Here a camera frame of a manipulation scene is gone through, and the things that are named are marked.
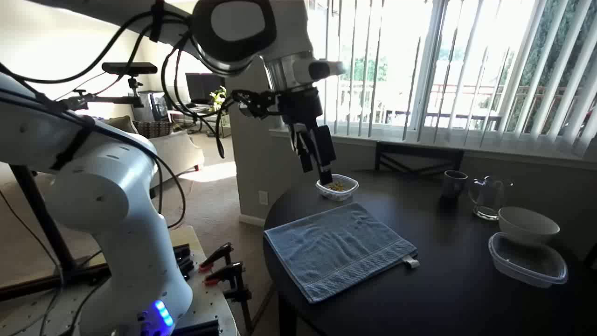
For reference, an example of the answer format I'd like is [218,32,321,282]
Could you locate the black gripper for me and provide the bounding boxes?
[276,86,337,187]

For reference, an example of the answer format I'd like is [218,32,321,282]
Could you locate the small clear candy container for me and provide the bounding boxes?
[313,172,362,204]

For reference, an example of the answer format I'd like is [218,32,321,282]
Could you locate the blue towel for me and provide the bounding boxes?
[263,202,418,307]

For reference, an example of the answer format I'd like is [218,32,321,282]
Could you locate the clear lidded plastic container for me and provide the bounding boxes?
[487,232,571,290]

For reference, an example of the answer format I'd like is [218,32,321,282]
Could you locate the dark monitor screen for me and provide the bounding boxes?
[183,71,227,105]

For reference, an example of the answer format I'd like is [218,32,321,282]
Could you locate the beige sofa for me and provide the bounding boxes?
[147,129,207,183]

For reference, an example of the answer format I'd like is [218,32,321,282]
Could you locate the dark mug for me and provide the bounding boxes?
[440,168,470,204]

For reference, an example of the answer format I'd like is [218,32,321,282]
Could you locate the clear glass cup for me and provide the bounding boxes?
[468,174,517,224]

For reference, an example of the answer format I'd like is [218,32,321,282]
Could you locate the white vertical window blinds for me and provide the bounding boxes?
[304,0,597,159]

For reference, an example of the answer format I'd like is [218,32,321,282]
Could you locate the white perforated mounting board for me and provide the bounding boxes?
[0,223,242,336]

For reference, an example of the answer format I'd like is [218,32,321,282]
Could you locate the white bowl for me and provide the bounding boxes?
[496,206,561,247]

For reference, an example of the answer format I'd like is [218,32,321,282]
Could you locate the black stand leg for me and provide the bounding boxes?
[7,163,112,290]

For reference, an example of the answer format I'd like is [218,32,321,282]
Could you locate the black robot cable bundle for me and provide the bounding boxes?
[158,34,283,161]

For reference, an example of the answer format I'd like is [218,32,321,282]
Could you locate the dark wrist camera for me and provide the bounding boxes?
[308,58,345,81]

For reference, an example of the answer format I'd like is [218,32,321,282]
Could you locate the red-handled black clamp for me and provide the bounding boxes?
[203,262,252,308]
[197,243,235,275]

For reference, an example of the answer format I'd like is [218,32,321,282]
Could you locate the black camera tripod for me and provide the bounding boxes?
[61,73,145,112]

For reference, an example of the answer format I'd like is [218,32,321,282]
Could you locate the black stereo camera bar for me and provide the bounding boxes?
[100,60,160,77]

